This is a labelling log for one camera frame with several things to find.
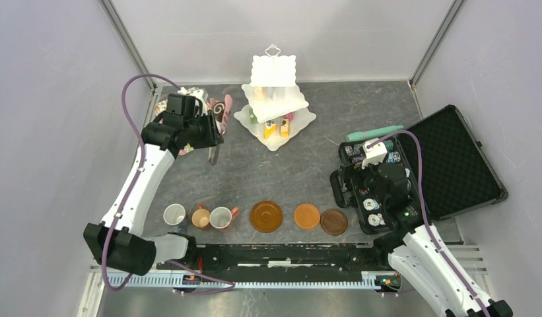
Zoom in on pink-tipped metal tongs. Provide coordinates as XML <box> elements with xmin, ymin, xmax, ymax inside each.
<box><xmin>209</xmin><ymin>94</ymin><xmax>233</xmax><ymax>166</ymax></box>

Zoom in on chocolate swirl roll cake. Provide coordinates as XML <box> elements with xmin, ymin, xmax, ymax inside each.
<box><xmin>211</xmin><ymin>101</ymin><xmax>226</xmax><ymax>123</ymax></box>

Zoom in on green square cake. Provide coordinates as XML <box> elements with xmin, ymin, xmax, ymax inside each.
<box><xmin>248</xmin><ymin>108</ymin><xmax>259</xmax><ymax>125</ymax></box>

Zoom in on cream round pastry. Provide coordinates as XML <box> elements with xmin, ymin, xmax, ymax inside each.
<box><xmin>253</xmin><ymin>87</ymin><xmax>267</xmax><ymax>100</ymax></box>

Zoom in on yellow cake slice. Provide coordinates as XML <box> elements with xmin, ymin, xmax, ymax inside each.
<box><xmin>263</xmin><ymin>120</ymin><xmax>277</xmax><ymax>140</ymax></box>

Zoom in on white mug pink handle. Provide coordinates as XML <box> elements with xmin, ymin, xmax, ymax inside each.
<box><xmin>209</xmin><ymin>207</ymin><xmax>240</xmax><ymax>231</ymax></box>

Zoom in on orange yellow cake piece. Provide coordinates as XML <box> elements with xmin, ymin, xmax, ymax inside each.
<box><xmin>280</xmin><ymin>118</ymin><xmax>290</xmax><ymax>138</ymax></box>

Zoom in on pink cake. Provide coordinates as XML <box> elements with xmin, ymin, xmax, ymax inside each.
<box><xmin>284</xmin><ymin>112</ymin><xmax>294</xmax><ymax>121</ymax></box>

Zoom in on large brown wooden saucer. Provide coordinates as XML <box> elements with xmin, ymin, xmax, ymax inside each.
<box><xmin>250</xmin><ymin>201</ymin><xmax>283</xmax><ymax>233</ymax></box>

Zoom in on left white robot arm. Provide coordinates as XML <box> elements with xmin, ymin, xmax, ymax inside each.
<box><xmin>83</xmin><ymin>94</ymin><xmax>223</xmax><ymax>276</ymax></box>

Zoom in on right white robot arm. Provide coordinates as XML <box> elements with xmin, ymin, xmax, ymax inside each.
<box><xmin>331</xmin><ymin>162</ymin><xmax>513</xmax><ymax>316</ymax></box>

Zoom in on floral rectangular tray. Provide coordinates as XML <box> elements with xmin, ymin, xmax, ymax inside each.
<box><xmin>153</xmin><ymin>87</ymin><xmax>211</xmax><ymax>156</ymax></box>

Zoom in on black open carrying case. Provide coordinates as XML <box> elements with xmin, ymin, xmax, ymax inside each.
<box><xmin>330</xmin><ymin>105</ymin><xmax>508</xmax><ymax>234</ymax></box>

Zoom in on dark brown wooden coaster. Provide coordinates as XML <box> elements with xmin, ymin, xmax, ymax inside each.
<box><xmin>320</xmin><ymin>209</ymin><xmax>348</xmax><ymax>236</ymax></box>

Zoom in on light orange wooden coaster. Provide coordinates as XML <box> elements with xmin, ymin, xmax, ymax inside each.
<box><xmin>293</xmin><ymin>203</ymin><xmax>321</xmax><ymax>230</ymax></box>

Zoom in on orange mug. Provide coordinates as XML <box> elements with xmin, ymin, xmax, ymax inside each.
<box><xmin>191</xmin><ymin>204</ymin><xmax>211</xmax><ymax>229</ymax></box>

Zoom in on white three-tier dessert stand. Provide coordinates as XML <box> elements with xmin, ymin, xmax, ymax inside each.
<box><xmin>234</xmin><ymin>44</ymin><xmax>317</xmax><ymax>152</ymax></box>

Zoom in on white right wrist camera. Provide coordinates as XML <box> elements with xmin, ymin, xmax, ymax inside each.
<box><xmin>361</xmin><ymin>138</ymin><xmax>388</xmax><ymax>169</ymax></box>

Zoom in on teal cylindrical handle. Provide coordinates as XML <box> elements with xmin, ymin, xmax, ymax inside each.
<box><xmin>345</xmin><ymin>125</ymin><xmax>404</xmax><ymax>142</ymax></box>

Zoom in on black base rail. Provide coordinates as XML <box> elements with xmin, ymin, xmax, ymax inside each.
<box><xmin>180</xmin><ymin>242</ymin><xmax>396</xmax><ymax>283</ymax></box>

